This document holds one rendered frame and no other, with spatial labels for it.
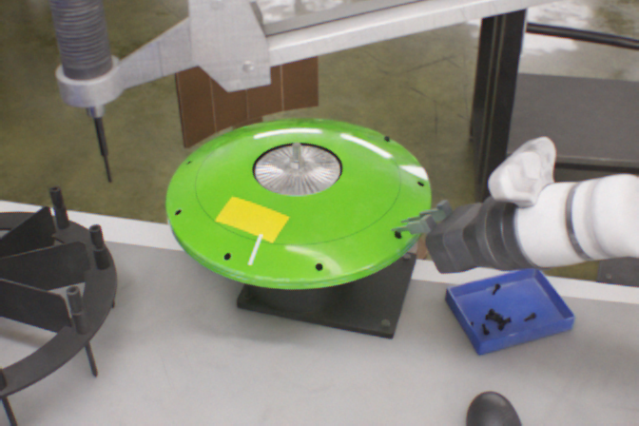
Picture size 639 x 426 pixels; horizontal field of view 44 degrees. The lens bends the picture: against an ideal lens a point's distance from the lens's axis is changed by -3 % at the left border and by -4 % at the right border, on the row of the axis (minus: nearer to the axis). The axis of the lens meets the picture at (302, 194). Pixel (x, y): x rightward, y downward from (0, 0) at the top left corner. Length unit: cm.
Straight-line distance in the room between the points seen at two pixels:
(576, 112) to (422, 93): 78
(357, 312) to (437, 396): 15
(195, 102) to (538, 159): 103
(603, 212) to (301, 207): 34
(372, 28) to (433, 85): 272
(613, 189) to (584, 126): 195
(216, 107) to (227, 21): 113
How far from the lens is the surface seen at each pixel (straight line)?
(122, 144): 305
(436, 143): 297
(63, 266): 100
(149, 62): 62
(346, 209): 89
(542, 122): 262
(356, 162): 95
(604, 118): 270
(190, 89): 164
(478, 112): 286
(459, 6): 61
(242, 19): 58
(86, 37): 60
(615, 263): 124
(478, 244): 77
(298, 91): 178
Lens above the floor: 164
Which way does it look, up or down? 37 degrees down
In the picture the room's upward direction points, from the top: 2 degrees counter-clockwise
